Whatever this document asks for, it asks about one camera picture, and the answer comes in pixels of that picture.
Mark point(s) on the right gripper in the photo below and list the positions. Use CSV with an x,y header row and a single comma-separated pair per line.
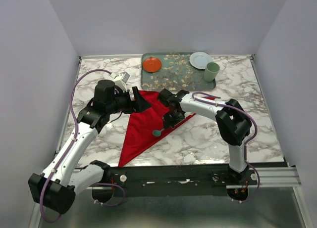
x,y
168,122

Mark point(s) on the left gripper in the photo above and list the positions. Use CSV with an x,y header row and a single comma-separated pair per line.
x,y
139,104

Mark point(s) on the teal spoon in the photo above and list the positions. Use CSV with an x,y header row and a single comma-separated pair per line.
x,y
158,133

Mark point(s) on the red cloth napkin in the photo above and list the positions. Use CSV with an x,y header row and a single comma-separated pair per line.
x,y
139,134

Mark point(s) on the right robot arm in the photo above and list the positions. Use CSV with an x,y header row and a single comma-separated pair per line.
x,y
235,126

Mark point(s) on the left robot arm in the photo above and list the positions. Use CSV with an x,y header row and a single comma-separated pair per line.
x,y
56,187

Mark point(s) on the floral teal serving tray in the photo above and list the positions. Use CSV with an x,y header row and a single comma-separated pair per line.
x,y
176,73

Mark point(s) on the orange saucer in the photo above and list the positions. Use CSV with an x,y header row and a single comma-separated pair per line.
x,y
151,64

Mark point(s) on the green cup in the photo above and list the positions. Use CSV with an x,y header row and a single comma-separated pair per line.
x,y
211,71

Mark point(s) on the light blue plate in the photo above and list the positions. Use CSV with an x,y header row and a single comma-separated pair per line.
x,y
199,60

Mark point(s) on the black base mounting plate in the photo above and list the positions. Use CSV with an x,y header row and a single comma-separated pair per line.
x,y
181,180

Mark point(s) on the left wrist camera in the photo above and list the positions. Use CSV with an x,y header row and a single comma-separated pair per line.
x,y
120,79

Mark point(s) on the aluminium frame rail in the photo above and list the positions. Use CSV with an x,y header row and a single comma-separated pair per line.
x,y
267,177

